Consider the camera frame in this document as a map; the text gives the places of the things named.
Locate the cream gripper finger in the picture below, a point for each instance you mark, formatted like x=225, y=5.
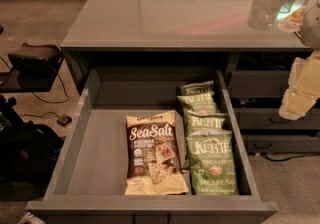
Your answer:
x=295, y=105
x=305, y=76

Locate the brown sea salt chip bag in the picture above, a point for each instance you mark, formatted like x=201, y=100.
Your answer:
x=154, y=166

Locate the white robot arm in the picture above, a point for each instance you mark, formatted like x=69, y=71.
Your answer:
x=305, y=23

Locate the grey right upper drawer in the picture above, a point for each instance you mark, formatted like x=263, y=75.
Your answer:
x=258, y=84

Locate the grey right lower drawer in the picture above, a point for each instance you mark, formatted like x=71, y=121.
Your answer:
x=281, y=143

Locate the green chip bag rear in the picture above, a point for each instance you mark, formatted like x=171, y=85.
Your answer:
x=198, y=88

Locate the grey counter cabinet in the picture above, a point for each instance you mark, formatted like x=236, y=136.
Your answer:
x=232, y=35

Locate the green jalapeno chip bag front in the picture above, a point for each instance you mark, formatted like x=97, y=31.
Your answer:
x=211, y=162

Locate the grey open top drawer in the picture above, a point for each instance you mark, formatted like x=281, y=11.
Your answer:
x=88, y=183

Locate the black bag on floor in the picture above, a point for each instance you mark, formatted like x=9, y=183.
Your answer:
x=28, y=151

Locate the small black power adapter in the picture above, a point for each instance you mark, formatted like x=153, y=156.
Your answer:
x=64, y=120

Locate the black device on stand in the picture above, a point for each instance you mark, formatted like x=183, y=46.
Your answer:
x=34, y=68

